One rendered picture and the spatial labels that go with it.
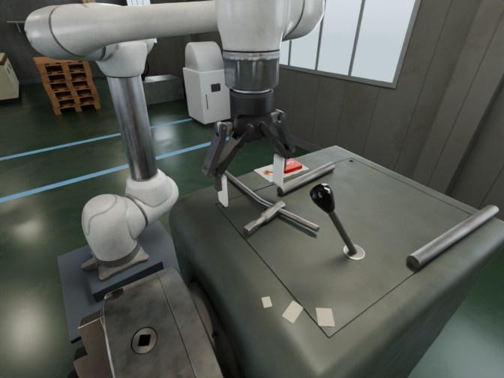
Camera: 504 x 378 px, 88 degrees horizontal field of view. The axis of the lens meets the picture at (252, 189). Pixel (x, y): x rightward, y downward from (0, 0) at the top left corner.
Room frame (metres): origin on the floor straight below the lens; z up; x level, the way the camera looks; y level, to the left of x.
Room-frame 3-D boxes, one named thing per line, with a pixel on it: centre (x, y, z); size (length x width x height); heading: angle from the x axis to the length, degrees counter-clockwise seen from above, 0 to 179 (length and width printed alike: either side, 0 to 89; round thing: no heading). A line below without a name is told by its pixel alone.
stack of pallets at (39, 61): (5.92, 3.94, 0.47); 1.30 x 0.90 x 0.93; 37
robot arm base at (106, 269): (0.72, 0.55, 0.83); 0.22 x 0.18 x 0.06; 127
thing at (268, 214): (0.41, -0.03, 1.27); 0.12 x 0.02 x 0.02; 138
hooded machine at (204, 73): (4.85, 0.79, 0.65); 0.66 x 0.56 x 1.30; 37
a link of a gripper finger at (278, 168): (0.50, -0.06, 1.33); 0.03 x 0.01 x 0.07; 32
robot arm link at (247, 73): (0.46, 0.00, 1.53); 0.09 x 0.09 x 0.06
